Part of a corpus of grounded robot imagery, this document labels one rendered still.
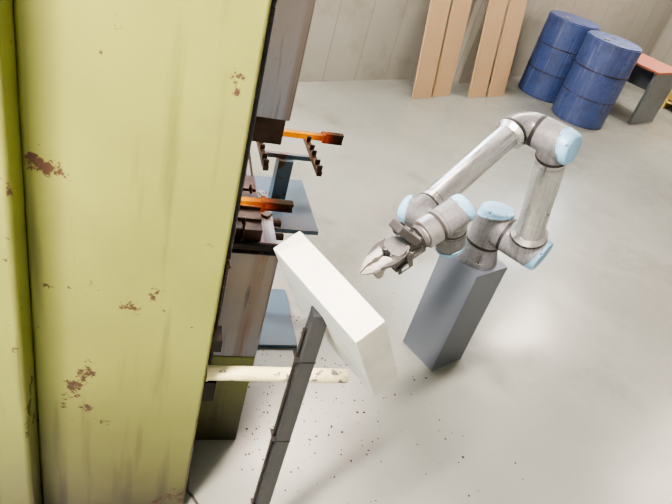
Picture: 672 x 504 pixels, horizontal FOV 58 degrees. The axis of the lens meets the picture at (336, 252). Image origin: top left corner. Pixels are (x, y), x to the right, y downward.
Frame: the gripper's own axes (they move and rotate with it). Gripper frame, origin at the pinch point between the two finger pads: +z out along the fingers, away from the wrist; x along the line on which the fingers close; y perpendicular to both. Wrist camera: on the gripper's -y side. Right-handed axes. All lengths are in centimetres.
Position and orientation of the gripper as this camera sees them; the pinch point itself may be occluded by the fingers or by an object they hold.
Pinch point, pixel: (363, 269)
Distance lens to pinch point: 164.5
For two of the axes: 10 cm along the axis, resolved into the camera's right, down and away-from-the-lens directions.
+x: -5.6, -5.9, 5.8
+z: -8.1, 5.3, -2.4
